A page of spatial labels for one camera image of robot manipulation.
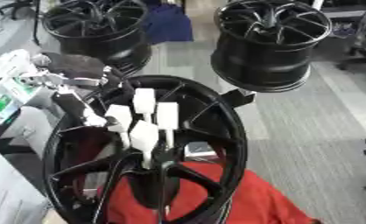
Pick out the black spoked wheel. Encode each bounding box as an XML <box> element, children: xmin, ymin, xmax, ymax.
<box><xmin>208</xmin><ymin>0</ymin><xmax>335</xmax><ymax>94</ymax></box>
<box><xmin>40</xmin><ymin>0</ymin><xmax>154</xmax><ymax>74</ymax></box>
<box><xmin>40</xmin><ymin>74</ymin><xmax>250</xmax><ymax>224</ymax></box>

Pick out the blue cloth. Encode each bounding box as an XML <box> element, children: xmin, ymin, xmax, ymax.
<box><xmin>143</xmin><ymin>2</ymin><xmax>195</xmax><ymax>46</ymax></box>

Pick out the black office chair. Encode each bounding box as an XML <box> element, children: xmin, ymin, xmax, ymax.
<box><xmin>336</xmin><ymin>11</ymin><xmax>366</xmax><ymax>90</ymax></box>

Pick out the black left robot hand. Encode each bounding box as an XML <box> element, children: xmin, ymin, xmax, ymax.
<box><xmin>31</xmin><ymin>52</ymin><xmax>139</xmax><ymax>129</ymax></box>

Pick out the black bracket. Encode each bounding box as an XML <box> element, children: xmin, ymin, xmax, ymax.
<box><xmin>220</xmin><ymin>88</ymin><xmax>257</xmax><ymax>108</ymax></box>

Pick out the pale grey cabinet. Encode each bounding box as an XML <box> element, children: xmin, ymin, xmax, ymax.
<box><xmin>0</xmin><ymin>144</ymin><xmax>54</xmax><ymax>224</ymax></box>

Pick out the white pin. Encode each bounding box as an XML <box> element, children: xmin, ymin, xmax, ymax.
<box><xmin>103</xmin><ymin>103</ymin><xmax>136</xmax><ymax>149</ymax></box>
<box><xmin>128</xmin><ymin>119</ymin><xmax>160</xmax><ymax>171</ymax></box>
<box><xmin>155</xmin><ymin>101</ymin><xmax>180</xmax><ymax>151</ymax></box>
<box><xmin>132</xmin><ymin>87</ymin><xmax>158</xmax><ymax>124</ymax></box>

